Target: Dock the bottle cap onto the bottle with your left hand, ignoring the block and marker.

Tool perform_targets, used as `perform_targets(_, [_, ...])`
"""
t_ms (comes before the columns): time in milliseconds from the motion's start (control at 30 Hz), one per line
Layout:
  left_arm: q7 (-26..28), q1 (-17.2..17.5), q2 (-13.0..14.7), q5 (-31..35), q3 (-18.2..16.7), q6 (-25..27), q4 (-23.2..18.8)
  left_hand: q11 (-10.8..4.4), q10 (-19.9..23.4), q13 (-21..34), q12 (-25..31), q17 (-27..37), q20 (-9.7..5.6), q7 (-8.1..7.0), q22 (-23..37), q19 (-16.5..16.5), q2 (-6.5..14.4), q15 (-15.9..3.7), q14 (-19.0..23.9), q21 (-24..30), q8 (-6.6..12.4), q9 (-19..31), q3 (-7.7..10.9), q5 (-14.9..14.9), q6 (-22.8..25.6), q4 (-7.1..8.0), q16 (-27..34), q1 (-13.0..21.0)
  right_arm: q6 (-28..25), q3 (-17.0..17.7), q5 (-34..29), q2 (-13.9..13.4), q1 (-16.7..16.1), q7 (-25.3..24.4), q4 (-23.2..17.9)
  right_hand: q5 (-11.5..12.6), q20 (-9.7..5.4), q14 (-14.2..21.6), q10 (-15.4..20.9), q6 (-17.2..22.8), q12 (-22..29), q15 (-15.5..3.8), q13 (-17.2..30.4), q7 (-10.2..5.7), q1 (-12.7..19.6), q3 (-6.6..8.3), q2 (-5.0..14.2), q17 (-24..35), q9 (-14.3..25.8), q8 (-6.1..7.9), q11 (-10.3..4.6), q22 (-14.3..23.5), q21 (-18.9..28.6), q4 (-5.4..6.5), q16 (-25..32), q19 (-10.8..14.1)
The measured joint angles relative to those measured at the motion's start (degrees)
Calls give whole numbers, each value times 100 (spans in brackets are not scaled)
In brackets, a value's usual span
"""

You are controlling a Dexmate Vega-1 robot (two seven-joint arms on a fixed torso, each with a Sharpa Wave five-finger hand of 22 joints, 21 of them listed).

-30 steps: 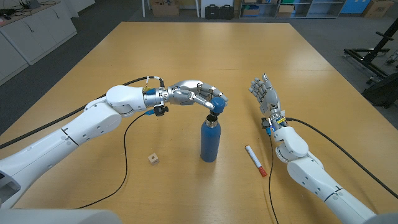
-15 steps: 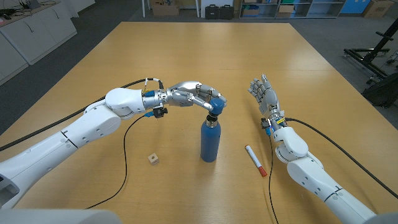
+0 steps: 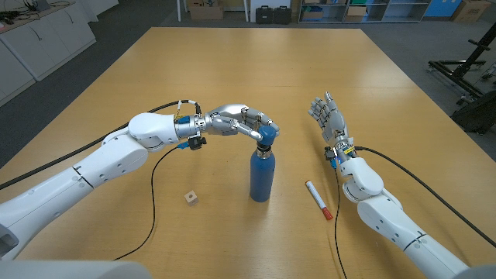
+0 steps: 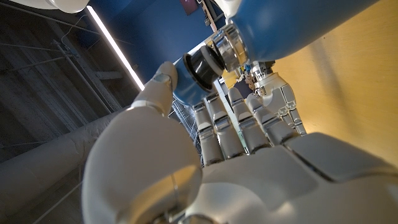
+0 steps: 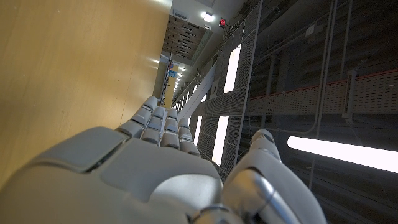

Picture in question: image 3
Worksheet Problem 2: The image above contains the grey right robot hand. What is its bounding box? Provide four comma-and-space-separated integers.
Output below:
308, 91, 354, 150

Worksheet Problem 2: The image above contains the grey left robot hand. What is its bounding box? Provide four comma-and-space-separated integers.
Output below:
203, 102, 281, 143

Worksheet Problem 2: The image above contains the blue bottle cap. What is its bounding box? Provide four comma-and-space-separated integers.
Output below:
256, 124, 277, 151

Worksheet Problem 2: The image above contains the blue metal bottle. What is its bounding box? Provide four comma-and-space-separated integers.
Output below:
249, 147, 277, 203

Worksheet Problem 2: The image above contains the white marker with red cap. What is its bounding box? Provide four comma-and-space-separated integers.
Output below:
305, 180, 334, 221

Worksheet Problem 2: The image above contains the black hard case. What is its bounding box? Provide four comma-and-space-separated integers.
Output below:
273, 5, 292, 25
255, 5, 274, 25

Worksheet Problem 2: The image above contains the small cardboard box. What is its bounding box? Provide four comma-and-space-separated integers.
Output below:
343, 5, 367, 22

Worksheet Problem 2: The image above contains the white board panel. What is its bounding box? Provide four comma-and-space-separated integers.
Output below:
250, 0, 295, 23

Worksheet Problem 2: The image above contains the grey shelf unit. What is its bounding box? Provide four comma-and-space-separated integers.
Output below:
298, 0, 432, 24

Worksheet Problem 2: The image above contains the black wheeled stand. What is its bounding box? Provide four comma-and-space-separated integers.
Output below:
428, 22, 496, 105

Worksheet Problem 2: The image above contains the blue panel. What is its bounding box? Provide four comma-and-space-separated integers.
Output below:
424, 0, 463, 18

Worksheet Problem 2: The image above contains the printed cardboard box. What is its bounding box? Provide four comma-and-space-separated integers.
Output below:
450, 0, 492, 23

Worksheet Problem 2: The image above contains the white cabinet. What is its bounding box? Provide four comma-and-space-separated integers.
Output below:
0, 0, 97, 108

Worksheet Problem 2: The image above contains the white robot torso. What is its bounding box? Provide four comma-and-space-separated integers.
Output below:
0, 260, 153, 279

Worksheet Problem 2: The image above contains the dark grey device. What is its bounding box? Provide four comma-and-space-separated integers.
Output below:
22, 0, 51, 12

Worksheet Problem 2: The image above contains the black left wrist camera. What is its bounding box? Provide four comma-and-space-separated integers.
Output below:
188, 136, 207, 151

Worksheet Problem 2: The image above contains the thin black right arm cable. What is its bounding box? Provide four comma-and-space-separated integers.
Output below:
333, 166, 349, 279

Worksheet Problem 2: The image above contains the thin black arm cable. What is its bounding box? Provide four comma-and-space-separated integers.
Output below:
113, 143, 191, 261
333, 166, 349, 279

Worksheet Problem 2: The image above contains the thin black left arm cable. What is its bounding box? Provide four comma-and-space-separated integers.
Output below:
113, 143, 191, 261

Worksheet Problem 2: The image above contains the white table frame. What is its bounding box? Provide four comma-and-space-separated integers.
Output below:
177, 0, 250, 22

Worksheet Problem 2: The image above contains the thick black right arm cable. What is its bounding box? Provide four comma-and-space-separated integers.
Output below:
354, 146, 496, 249

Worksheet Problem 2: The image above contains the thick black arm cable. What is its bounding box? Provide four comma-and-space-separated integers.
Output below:
0, 98, 203, 191
354, 146, 496, 249

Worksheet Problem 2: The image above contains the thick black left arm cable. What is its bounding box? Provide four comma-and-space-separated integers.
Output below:
0, 98, 203, 191

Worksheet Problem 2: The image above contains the black cable bundle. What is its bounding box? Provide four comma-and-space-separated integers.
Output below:
0, 9, 20, 25

